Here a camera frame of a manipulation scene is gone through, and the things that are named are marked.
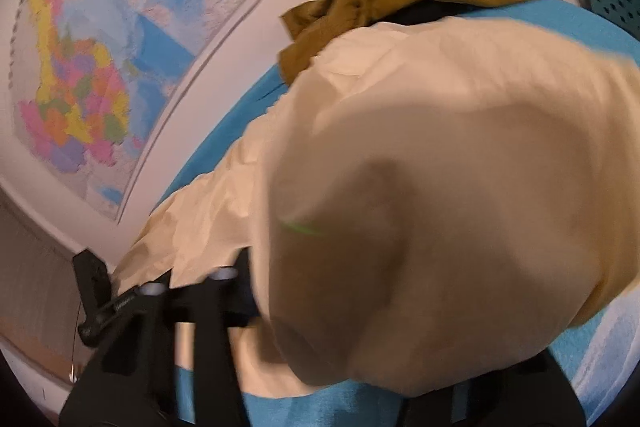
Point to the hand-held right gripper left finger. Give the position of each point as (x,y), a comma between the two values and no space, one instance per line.
(210,332)

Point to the grey door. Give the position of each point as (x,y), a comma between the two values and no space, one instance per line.
(30,267)

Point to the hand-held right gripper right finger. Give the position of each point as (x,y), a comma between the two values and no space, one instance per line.
(540,387)

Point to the blue table cover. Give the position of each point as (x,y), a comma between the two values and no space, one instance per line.
(575,22)

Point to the cream jacket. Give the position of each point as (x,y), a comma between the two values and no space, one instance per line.
(450,157)

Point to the colourful wall map poster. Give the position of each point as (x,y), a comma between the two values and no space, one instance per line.
(100,32)

